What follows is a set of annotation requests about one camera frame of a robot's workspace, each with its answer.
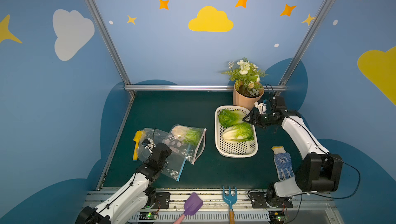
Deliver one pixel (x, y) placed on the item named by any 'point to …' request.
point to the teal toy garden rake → (231, 200)
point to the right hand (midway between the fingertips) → (250, 119)
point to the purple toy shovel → (192, 204)
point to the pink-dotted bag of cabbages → (191, 154)
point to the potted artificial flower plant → (246, 78)
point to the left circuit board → (147, 216)
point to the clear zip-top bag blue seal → (176, 162)
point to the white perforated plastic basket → (230, 149)
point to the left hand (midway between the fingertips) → (171, 143)
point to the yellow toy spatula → (136, 138)
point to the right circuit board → (277, 217)
